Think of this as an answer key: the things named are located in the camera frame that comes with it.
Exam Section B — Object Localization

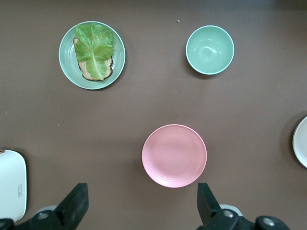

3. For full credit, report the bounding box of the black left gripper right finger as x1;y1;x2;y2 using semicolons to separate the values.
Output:
197;183;288;230

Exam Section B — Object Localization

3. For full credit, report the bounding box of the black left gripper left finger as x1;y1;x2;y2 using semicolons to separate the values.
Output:
0;183;89;230

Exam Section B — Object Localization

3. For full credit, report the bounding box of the pink plate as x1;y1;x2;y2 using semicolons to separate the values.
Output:
141;124;208;188

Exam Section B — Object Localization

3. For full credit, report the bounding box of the white toaster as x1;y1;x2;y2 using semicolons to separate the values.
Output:
0;149;27;223

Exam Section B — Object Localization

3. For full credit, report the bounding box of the beige plate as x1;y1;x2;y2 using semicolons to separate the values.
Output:
292;115;307;169

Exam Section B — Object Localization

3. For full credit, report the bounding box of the brown table cloth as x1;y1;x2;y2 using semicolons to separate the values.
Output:
0;0;307;230

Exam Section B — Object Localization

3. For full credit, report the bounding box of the green plate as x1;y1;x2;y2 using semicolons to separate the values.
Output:
59;21;126;91

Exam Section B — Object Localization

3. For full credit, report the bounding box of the toasted bread slice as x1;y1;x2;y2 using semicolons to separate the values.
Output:
72;37;114;81

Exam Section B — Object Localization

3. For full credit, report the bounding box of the green bowl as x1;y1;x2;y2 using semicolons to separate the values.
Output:
185;25;235;76

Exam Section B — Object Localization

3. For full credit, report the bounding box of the green lettuce leaf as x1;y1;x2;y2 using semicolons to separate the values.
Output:
73;22;115;81

